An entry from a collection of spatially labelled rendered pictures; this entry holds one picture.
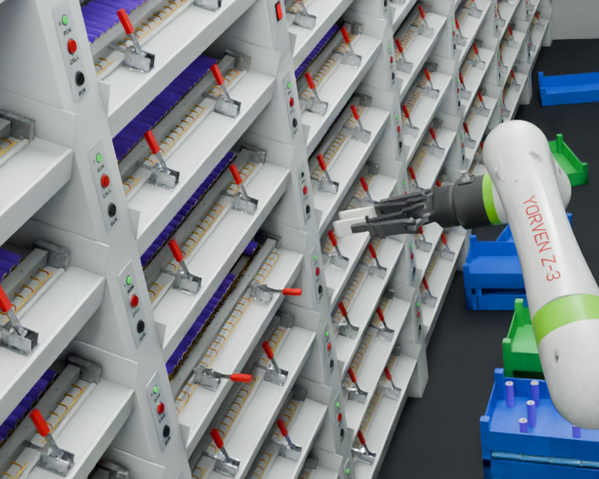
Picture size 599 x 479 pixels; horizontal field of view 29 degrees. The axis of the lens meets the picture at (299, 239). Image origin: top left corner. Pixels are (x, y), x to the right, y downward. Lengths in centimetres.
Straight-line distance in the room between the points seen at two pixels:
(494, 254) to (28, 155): 252
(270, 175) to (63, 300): 75
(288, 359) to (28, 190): 102
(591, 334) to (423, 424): 160
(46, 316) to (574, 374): 72
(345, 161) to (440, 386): 97
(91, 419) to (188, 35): 61
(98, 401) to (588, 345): 69
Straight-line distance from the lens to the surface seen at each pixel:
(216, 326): 202
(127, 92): 162
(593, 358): 166
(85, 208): 151
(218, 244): 195
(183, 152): 184
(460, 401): 330
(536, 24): 554
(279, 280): 220
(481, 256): 380
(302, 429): 242
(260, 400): 219
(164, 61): 172
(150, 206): 170
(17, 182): 140
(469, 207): 201
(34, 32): 143
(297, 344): 234
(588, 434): 266
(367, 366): 289
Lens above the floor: 200
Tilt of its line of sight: 28 degrees down
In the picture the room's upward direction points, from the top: 9 degrees counter-clockwise
